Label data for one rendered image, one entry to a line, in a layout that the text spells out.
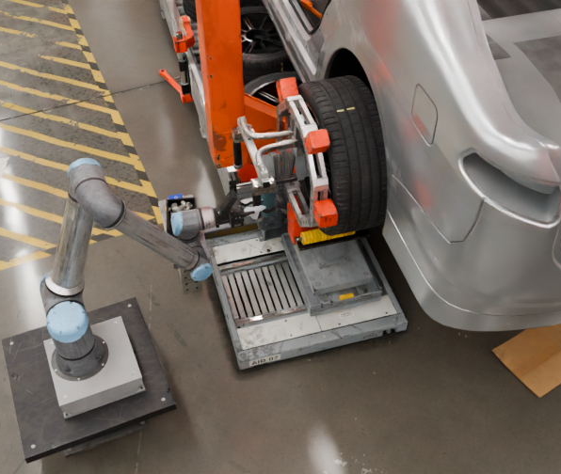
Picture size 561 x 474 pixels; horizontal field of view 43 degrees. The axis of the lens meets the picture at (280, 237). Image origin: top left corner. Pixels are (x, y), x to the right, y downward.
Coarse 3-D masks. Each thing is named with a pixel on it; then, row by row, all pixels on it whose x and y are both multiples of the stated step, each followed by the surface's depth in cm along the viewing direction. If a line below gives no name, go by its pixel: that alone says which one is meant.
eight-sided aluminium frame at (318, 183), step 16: (288, 112) 313; (304, 112) 287; (304, 128) 279; (304, 144) 280; (320, 160) 280; (320, 176) 281; (288, 192) 327; (320, 192) 288; (304, 208) 320; (304, 224) 308
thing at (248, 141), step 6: (240, 126) 302; (246, 138) 297; (246, 144) 297; (252, 144) 294; (252, 150) 291; (252, 156) 289; (252, 162) 290; (258, 168) 284; (258, 174) 284; (264, 180) 279; (264, 186) 280
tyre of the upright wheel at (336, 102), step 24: (312, 96) 286; (336, 96) 283; (360, 96) 285; (336, 120) 277; (360, 120) 279; (336, 144) 275; (360, 144) 276; (336, 168) 276; (360, 168) 278; (384, 168) 280; (336, 192) 280; (360, 192) 282; (384, 192) 285; (360, 216) 291; (384, 216) 296
